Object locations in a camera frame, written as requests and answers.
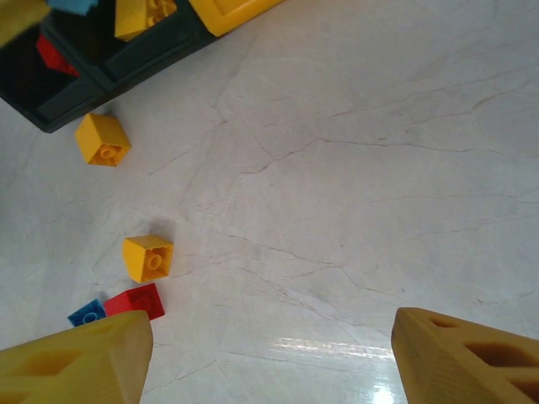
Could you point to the blue lego brick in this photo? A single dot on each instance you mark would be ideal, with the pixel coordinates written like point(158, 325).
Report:
point(71, 5)
point(86, 315)

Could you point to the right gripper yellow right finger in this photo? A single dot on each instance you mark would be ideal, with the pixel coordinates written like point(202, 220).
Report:
point(463, 366)

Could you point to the black plastic container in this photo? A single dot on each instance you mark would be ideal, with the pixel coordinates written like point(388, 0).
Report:
point(63, 107)
point(151, 50)

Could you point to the yellow plastic container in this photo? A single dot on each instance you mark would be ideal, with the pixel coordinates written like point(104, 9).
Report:
point(227, 17)

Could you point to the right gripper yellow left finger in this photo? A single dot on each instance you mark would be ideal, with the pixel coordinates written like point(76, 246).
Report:
point(76, 366)

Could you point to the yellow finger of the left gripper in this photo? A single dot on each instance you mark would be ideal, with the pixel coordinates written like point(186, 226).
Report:
point(19, 17)

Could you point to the red lego brick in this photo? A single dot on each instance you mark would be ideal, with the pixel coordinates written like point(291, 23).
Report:
point(54, 56)
point(135, 301)

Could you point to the yellow lego brick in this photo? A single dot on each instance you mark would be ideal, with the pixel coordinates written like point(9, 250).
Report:
point(135, 21)
point(103, 141)
point(148, 257)

